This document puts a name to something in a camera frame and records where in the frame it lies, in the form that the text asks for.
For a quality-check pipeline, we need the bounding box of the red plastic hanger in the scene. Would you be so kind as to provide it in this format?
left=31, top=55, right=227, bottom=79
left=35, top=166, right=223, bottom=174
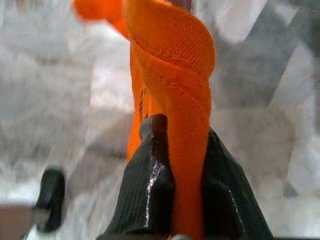
left=172, top=0, right=194, bottom=12

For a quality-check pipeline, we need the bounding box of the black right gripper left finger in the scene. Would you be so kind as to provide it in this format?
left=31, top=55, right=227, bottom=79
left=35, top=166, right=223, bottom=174
left=96, top=112, right=176, bottom=240

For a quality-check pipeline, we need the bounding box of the orange garment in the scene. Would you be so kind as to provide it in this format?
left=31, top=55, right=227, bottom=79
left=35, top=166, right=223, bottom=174
left=71, top=0, right=217, bottom=240

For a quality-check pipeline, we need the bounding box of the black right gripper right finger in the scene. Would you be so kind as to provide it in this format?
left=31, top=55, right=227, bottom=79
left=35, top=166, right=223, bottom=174
left=199, top=127, right=275, bottom=240

